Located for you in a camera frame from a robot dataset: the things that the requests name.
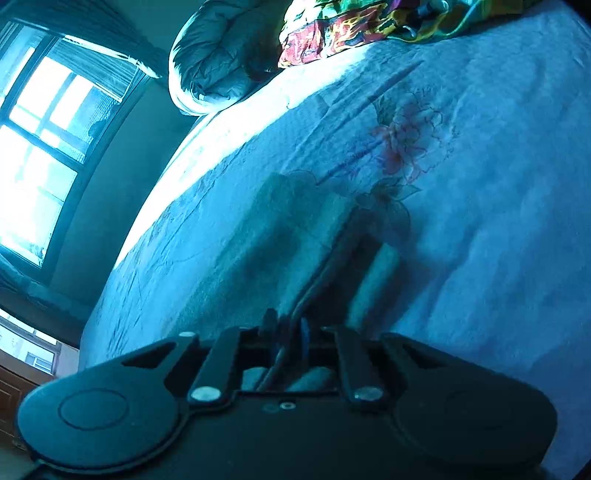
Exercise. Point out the colourful floral pillow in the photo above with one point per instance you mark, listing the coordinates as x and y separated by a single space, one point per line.
351 27

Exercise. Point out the rolled grey quilt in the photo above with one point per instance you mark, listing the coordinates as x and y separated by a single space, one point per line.
217 50

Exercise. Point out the sheer white curtain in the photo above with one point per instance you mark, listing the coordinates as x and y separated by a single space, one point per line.
97 69

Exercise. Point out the teal curtain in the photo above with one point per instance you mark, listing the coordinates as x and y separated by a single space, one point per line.
32 295
115 27

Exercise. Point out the grey-green pants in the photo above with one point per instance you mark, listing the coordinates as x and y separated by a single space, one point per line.
295 221

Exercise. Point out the side room window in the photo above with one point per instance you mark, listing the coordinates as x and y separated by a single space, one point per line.
27 344

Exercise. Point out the bed with floral sheet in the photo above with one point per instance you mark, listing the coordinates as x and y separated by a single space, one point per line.
461 230

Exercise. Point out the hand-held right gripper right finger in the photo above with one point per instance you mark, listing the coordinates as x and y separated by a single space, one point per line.
358 369

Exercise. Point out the large bedroom window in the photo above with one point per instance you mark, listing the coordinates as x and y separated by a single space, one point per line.
41 138

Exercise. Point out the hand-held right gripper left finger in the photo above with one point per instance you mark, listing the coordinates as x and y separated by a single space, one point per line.
216 365

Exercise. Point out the dark object on window sill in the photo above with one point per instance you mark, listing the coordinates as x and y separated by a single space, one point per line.
98 130

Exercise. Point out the brown wooden door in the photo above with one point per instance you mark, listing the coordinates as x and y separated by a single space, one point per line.
14 401

